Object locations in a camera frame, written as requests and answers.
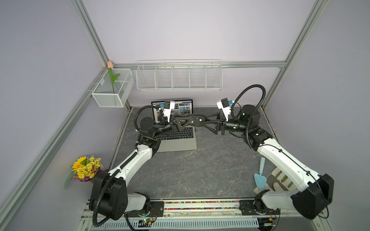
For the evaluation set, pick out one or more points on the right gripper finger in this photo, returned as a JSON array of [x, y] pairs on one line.
[[215, 116], [214, 127]]

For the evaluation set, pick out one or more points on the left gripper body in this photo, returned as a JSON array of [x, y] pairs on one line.
[[171, 127]]

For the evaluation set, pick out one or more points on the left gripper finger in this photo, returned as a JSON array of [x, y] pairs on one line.
[[182, 118], [180, 125]]

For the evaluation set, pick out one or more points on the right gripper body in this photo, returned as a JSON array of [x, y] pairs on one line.
[[235, 126]]

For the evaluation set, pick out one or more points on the silver laptop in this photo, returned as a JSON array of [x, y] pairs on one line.
[[182, 140]]

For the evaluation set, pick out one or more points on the black wireless mouse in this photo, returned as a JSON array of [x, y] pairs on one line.
[[197, 120]]

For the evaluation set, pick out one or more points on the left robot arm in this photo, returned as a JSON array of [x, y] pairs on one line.
[[109, 198]]

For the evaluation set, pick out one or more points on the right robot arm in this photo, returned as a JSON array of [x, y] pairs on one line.
[[313, 192]]

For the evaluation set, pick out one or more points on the light blue garden trowel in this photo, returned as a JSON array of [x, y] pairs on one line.
[[260, 180]]

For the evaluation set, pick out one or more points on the beige work glove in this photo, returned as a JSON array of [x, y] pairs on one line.
[[277, 181]]

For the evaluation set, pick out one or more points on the pink artificial tulip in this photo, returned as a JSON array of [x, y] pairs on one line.
[[113, 77]]

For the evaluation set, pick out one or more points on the yellow flower bouquet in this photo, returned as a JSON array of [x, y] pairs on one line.
[[83, 170]]

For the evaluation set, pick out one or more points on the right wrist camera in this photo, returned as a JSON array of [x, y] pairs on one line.
[[225, 105]]

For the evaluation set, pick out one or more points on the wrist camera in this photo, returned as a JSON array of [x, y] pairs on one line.
[[167, 107], [225, 105]]

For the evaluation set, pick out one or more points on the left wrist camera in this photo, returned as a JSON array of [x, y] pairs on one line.
[[167, 107]]

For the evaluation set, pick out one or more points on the white wire wall shelf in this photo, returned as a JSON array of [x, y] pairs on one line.
[[181, 75]]

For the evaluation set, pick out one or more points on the white mesh wall basket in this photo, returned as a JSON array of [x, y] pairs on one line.
[[103, 94]]

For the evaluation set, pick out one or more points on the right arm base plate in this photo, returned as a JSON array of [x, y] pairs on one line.
[[256, 207]]

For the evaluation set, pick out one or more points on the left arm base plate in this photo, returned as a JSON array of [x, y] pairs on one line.
[[155, 209]]

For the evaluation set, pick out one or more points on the white vented cable duct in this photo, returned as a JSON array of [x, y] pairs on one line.
[[199, 224]]

